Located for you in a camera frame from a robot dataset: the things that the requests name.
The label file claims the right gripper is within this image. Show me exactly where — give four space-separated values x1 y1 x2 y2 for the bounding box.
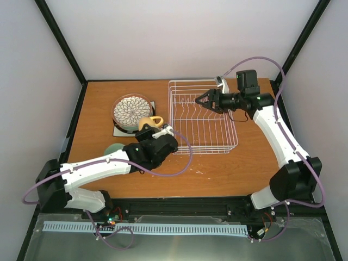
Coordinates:
195 89 244 114

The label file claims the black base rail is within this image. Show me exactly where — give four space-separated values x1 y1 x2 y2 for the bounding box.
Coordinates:
40 197 327 224

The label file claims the light blue cable duct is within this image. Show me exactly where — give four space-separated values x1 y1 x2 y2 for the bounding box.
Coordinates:
42 221 248 237

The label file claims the floral patterned bowl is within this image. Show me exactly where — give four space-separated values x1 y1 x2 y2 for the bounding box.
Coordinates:
111 93 154 132

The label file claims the metal sheet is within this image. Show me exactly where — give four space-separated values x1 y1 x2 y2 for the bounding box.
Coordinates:
21 214 341 260

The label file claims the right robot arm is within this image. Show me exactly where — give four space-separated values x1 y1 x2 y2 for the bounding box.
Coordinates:
195 70 322 209

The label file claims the yellow mug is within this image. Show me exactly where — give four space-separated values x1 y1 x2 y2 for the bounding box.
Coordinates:
138 116 164 132

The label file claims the white square plate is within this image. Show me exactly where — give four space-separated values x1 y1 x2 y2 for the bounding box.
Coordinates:
111 101 157 137

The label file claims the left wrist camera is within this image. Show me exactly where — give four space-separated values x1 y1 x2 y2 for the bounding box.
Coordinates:
152 124 175 139

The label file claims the green celadon bowl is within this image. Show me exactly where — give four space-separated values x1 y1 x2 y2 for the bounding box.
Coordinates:
104 143 124 156

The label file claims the white wire dish rack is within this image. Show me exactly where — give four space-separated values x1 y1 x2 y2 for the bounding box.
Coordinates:
168 79 238 154

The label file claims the black frame post left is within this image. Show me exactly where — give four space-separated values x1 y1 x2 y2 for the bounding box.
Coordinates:
34 0 87 86

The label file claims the black frame post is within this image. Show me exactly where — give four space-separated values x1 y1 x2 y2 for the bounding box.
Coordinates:
282 0 331 74
34 0 87 86

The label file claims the black frame post right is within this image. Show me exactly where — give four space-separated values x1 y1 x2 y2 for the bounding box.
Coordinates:
282 0 331 74

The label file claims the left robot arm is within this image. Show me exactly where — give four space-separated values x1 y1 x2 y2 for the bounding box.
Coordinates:
35 124 178 219

